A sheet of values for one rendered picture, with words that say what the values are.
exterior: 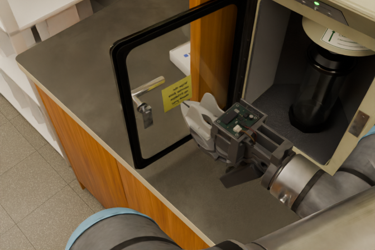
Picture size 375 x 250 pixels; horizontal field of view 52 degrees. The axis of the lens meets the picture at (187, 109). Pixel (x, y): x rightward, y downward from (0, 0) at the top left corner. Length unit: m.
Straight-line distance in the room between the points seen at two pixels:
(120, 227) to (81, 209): 1.66
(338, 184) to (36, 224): 1.72
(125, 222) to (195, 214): 0.55
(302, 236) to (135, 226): 0.16
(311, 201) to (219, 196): 0.45
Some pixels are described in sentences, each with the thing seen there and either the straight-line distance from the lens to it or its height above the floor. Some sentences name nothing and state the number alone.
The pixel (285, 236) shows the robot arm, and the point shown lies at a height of 1.48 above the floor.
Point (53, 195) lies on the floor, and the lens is 2.14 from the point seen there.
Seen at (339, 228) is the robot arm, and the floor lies 1.48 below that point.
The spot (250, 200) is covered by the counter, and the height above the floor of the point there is 0.94.
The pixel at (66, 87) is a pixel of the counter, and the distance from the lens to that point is 1.24.
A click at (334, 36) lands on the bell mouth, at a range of 0.78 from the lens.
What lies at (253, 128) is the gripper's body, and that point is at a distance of 0.58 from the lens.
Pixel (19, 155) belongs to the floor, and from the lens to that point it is 2.34.
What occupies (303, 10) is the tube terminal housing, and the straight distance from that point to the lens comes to 0.76.
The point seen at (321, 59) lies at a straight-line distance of 0.87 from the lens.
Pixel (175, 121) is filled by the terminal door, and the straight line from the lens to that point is 0.90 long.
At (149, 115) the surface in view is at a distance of 0.79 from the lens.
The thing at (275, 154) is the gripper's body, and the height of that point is 1.35.
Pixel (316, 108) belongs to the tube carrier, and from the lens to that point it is 0.96.
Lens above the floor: 1.81
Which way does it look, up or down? 50 degrees down
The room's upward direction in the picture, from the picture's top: straight up
